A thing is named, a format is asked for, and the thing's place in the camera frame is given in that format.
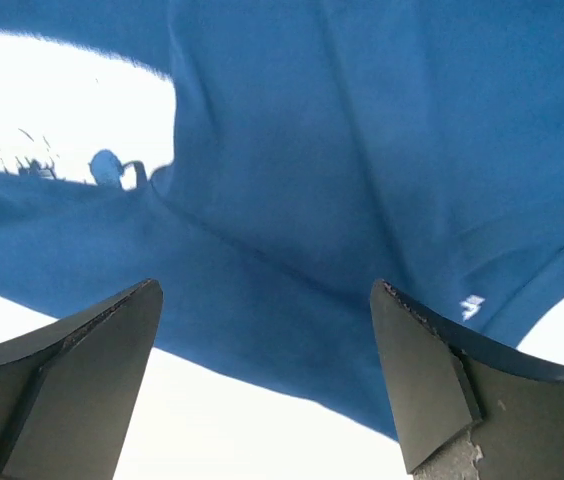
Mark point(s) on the blue printed t shirt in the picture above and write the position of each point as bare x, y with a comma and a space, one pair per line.
318, 146

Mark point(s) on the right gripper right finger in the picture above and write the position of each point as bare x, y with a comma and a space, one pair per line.
466, 406

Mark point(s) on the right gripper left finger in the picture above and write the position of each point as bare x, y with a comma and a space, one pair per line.
68, 389

